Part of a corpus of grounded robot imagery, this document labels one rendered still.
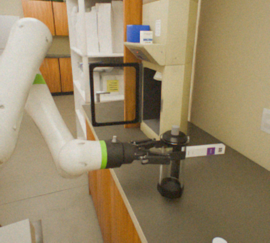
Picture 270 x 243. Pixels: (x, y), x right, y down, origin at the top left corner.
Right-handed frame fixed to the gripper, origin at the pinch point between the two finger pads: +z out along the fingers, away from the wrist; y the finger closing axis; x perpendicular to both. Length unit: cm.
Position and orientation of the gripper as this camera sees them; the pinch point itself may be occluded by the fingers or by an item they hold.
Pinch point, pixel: (172, 149)
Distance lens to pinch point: 89.7
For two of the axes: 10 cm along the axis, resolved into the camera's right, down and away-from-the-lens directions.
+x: -1.1, 9.6, 2.6
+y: -3.6, -2.9, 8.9
